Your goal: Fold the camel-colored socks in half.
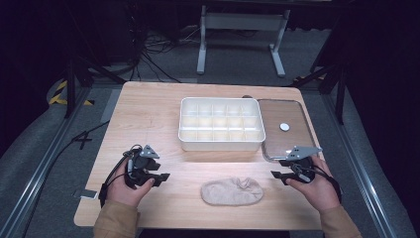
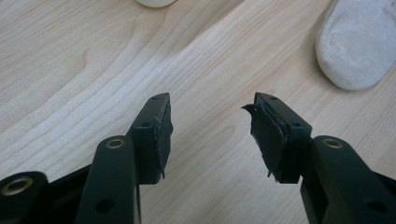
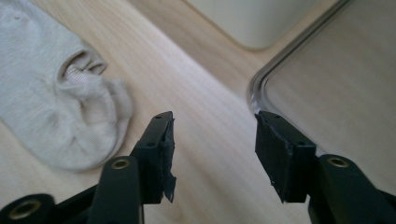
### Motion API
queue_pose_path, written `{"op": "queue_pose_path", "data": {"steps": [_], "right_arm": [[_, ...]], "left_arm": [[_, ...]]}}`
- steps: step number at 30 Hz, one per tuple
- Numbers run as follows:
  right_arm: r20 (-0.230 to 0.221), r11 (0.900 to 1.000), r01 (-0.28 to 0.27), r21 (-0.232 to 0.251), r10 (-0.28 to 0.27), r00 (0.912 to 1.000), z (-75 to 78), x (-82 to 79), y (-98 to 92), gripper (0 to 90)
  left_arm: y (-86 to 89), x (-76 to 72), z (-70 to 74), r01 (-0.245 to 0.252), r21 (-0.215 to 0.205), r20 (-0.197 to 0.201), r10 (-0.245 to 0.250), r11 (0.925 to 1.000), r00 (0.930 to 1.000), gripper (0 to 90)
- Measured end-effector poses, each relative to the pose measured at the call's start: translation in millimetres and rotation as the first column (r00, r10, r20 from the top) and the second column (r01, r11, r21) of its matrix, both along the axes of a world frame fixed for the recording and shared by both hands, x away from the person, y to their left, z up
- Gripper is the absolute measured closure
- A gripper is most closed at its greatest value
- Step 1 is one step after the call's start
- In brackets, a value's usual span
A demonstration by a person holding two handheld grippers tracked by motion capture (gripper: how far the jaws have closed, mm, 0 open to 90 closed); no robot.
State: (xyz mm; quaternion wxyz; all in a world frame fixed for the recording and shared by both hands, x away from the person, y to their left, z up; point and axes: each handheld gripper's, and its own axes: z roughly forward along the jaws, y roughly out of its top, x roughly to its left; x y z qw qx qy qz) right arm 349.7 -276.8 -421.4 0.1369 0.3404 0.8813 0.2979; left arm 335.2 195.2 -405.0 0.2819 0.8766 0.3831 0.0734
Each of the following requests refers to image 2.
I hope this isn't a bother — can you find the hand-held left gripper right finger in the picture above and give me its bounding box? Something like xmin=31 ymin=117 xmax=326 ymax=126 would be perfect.
xmin=242 ymin=91 xmax=313 ymax=184

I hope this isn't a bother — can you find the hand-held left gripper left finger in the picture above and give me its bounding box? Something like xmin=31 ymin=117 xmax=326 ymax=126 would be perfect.
xmin=125 ymin=92 xmax=174 ymax=185

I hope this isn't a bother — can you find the whitish soft fabric bundle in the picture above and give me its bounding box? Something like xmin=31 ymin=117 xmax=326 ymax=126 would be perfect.
xmin=315 ymin=0 xmax=396 ymax=91

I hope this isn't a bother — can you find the small white round object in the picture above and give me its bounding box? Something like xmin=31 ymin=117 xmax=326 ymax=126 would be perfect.
xmin=134 ymin=0 xmax=178 ymax=8

